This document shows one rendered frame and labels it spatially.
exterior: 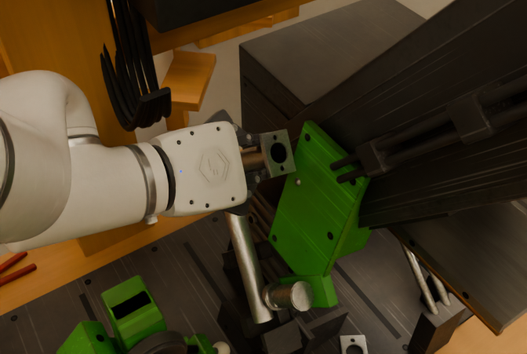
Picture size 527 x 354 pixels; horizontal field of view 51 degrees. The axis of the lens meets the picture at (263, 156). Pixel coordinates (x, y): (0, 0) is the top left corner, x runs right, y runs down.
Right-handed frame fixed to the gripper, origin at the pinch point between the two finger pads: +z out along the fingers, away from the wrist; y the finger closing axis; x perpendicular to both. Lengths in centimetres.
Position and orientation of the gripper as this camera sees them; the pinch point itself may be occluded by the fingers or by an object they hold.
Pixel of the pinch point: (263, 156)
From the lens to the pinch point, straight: 70.6
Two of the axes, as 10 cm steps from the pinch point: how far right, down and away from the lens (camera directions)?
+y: -2.1, -9.8, 0.0
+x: -5.9, 1.3, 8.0
